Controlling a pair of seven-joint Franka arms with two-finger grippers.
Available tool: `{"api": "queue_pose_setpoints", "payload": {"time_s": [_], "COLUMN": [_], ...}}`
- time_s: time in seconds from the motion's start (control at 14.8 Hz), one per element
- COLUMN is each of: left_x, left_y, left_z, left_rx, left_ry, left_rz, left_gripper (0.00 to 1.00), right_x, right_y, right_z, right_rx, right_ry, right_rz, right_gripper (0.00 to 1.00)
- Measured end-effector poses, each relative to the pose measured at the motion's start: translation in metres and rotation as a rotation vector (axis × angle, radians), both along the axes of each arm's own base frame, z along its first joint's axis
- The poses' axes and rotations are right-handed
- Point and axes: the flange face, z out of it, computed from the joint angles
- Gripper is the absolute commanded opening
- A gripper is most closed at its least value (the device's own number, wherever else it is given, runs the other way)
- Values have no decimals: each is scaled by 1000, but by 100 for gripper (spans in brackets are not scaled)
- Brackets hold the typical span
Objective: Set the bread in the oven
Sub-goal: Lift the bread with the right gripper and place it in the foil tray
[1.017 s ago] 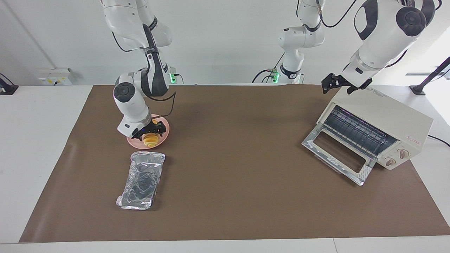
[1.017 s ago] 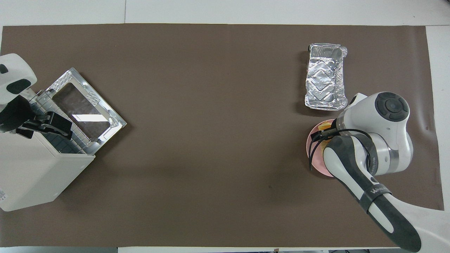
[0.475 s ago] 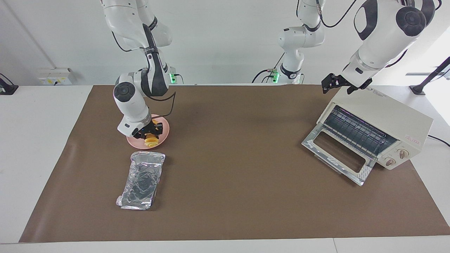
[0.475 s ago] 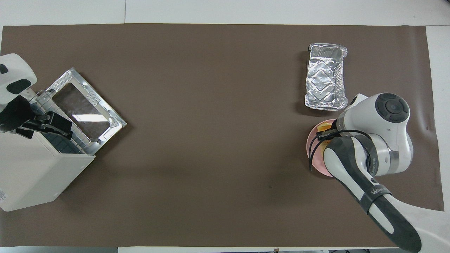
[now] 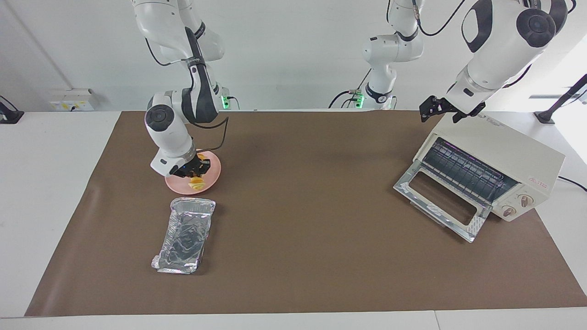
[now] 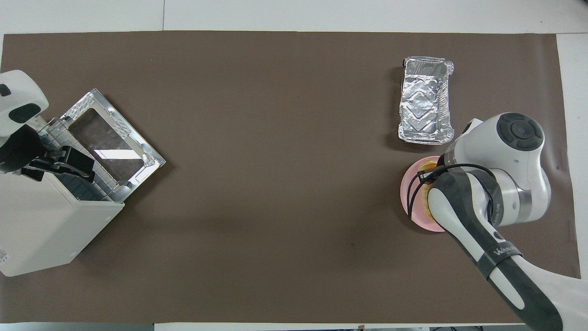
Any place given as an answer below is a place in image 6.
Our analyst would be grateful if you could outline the glass oven door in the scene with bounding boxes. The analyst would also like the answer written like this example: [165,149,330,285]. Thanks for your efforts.
[59,88,166,190]

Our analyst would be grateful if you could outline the pink round plate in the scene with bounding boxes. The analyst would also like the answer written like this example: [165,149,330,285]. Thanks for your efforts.
[400,156,448,233]

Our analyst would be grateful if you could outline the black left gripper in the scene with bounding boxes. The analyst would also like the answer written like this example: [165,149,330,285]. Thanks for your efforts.
[0,125,96,183]

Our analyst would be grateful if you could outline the aluminium foil tray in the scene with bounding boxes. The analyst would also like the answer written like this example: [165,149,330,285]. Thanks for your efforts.
[398,57,455,145]

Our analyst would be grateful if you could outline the sliced orange bread loaf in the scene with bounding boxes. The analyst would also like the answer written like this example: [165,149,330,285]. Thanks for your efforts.
[416,160,441,217]

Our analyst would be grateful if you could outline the brown table mat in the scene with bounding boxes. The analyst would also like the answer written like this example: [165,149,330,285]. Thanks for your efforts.
[0,31,585,324]

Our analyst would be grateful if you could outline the cream white toaster oven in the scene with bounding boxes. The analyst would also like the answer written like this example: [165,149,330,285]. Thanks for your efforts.
[0,115,125,277]

